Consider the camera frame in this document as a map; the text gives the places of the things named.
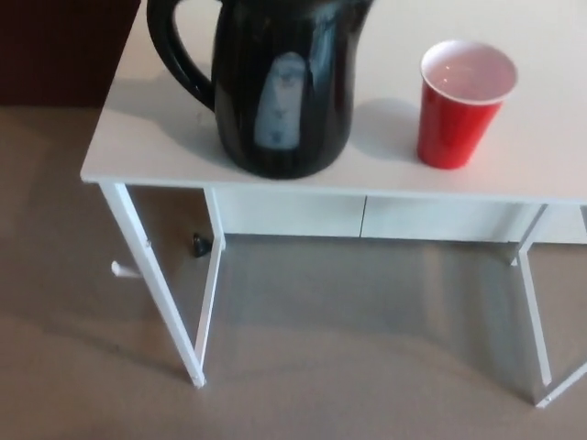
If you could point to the black electric kettle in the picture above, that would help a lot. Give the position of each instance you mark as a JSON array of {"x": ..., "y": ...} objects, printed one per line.
[{"x": 293, "y": 55}]

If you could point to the red plastic cup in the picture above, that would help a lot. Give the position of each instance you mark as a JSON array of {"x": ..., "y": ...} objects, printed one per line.
[{"x": 449, "y": 128}]

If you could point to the small black floor object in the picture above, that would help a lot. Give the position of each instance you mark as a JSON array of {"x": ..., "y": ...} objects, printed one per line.
[{"x": 201, "y": 246}]

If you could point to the white table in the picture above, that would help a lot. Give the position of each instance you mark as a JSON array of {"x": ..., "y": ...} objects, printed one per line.
[{"x": 137, "y": 151}]

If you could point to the white table leg hook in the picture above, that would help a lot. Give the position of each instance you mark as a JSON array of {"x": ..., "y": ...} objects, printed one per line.
[{"x": 120, "y": 269}]

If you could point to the dark red-brown cabinet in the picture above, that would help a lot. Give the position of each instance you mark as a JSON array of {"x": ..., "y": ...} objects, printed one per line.
[{"x": 55, "y": 46}]

